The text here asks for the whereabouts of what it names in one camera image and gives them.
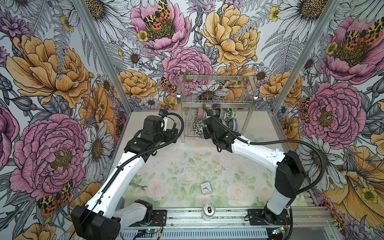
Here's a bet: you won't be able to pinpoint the dark navy fan pattern bowl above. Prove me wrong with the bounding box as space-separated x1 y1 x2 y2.
216 108 226 120

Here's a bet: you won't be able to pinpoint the green leaf pattern bowl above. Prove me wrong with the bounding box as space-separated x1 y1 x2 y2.
224 108 237 122

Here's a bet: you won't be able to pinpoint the black white floral bowl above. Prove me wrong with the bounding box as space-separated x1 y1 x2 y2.
196 108 205 120
193 120 205 139

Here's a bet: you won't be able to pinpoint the blue floral bowl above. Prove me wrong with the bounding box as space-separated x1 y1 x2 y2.
227 119 238 132

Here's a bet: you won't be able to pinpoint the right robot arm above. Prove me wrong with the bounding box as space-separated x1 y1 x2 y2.
203 118 306 225

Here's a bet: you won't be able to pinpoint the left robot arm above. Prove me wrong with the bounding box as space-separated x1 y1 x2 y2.
71 110 185 240

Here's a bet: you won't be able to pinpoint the steel two-tier dish rack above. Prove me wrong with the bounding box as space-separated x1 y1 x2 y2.
176 74 258 143

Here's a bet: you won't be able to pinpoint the steel wrench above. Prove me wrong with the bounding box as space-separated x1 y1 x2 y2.
129 183 147 191

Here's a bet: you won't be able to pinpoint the small white square clock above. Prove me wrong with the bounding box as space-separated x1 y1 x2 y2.
200 181 213 195

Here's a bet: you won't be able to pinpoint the silver can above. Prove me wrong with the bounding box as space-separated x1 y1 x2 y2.
202 203 216 221

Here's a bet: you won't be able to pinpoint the green circuit board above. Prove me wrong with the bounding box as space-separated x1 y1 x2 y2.
271 227 285 235

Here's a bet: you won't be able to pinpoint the left black corrugated cable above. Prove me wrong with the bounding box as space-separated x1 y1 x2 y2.
68 112 185 240

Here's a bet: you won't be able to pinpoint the black corrugated cable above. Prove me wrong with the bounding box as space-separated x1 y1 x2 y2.
68 112 185 240
203 106 326 194

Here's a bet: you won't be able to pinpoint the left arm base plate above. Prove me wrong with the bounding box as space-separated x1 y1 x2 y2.
139 210 168 227

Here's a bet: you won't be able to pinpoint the right black corrugated cable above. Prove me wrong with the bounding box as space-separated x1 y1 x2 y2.
203 106 326 194

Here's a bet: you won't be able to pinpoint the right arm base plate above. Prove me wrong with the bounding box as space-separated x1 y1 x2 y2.
247 209 291 226

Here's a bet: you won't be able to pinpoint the white vented cable duct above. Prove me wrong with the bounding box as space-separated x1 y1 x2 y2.
117 228 269 240

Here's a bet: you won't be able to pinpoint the aluminium mounting rail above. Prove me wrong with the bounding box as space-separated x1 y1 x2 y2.
163 206 336 229

